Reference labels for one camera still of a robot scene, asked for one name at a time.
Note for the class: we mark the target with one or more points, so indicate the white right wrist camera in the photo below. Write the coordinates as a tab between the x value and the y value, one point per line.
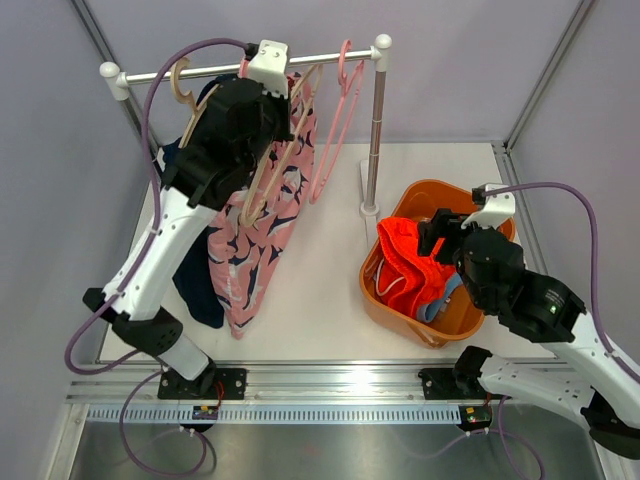
494	208

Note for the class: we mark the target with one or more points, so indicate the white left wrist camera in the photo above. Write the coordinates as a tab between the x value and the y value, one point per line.
268	68

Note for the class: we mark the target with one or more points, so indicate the navy blue shorts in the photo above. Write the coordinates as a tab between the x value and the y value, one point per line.
192	279

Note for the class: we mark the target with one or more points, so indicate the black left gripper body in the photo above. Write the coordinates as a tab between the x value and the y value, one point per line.
274	112

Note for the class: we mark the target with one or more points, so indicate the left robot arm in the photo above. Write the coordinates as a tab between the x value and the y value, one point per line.
231	130

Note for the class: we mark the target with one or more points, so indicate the orange plastic basket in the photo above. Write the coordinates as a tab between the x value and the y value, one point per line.
459	319

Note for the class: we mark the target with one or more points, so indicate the light blue shorts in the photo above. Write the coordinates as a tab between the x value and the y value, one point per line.
426	313

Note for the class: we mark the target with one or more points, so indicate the pink plastic hanger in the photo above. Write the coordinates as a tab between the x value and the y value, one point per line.
350	84
243	70

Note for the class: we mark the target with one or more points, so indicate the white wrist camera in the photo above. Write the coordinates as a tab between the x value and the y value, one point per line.
494	208
268	68

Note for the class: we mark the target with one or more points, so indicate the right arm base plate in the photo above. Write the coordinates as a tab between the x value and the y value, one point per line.
439	384

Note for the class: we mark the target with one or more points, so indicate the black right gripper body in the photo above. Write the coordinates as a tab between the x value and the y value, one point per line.
451	222

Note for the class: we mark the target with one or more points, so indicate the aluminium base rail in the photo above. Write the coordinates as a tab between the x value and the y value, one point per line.
368	394

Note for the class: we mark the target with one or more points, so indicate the orange shorts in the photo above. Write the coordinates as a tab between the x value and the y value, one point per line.
410	265

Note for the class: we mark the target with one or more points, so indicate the silver clothes rack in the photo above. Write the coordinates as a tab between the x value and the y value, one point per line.
120	82

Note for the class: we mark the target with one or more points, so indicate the beige plastic hanger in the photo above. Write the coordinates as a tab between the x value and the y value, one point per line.
199	127
305	87

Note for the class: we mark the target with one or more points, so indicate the pink patterned shorts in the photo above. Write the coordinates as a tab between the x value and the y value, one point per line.
243	259

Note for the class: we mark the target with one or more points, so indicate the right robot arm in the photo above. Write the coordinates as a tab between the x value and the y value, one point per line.
544	311

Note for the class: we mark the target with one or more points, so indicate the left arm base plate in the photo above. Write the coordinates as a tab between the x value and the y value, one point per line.
227	383

